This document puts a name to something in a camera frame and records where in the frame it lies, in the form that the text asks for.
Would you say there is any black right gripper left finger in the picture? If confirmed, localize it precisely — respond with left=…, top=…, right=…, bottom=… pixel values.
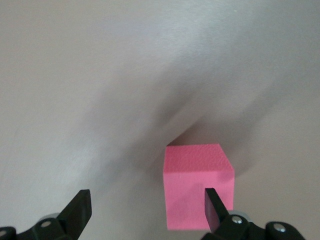
left=0, top=189, right=93, bottom=240

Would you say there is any red foam block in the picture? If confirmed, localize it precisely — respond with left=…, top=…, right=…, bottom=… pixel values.
left=162, top=143, right=236, bottom=231

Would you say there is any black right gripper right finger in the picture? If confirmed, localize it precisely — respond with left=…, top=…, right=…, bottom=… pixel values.
left=201, top=187, right=307, bottom=240

